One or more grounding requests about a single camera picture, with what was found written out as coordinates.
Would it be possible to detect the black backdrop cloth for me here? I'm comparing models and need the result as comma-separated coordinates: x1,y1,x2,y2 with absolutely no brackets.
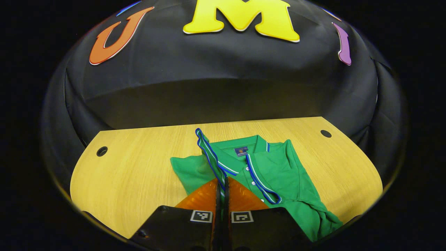
42,0,406,196

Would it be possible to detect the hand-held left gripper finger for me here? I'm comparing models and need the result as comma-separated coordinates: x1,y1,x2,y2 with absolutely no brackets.
224,176,313,251
130,177,224,251

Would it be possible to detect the green T-shirt with blue trim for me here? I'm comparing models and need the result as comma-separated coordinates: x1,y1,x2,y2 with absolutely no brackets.
170,128,344,243

